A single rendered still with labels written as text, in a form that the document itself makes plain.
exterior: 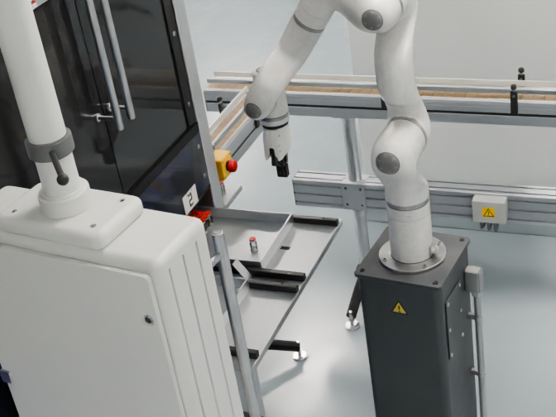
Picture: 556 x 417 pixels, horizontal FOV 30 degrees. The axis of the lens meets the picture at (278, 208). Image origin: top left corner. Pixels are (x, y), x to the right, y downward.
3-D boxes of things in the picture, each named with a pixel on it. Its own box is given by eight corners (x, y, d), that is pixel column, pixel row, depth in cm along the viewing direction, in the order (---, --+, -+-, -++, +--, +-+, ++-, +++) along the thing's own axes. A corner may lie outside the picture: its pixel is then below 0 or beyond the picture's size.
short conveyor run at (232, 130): (201, 213, 334) (192, 170, 326) (159, 209, 340) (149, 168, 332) (279, 117, 387) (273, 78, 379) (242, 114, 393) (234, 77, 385)
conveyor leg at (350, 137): (353, 284, 421) (331, 115, 382) (360, 271, 428) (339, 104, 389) (374, 286, 417) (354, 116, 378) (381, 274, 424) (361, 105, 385)
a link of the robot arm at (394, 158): (434, 189, 287) (428, 112, 275) (414, 226, 273) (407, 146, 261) (393, 186, 292) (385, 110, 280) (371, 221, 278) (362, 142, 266)
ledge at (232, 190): (188, 206, 336) (186, 201, 335) (204, 185, 346) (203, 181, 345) (227, 209, 330) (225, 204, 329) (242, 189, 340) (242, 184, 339)
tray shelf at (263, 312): (91, 347, 278) (89, 342, 277) (201, 211, 332) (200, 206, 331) (253, 373, 260) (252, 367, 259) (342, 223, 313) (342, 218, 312)
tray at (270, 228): (156, 261, 307) (154, 251, 305) (193, 214, 327) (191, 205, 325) (262, 271, 294) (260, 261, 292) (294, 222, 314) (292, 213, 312)
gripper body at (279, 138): (269, 110, 294) (275, 145, 300) (255, 127, 286) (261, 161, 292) (293, 111, 291) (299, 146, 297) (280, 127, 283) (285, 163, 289)
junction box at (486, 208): (472, 222, 378) (471, 200, 374) (475, 214, 382) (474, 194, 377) (505, 224, 374) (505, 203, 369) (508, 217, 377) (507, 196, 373)
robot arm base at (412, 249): (455, 242, 297) (452, 186, 287) (433, 279, 283) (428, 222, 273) (394, 232, 305) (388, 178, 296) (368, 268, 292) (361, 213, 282)
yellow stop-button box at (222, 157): (204, 179, 329) (200, 160, 325) (213, 168, 335) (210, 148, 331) (226, 181, 326) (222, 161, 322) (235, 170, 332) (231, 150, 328)
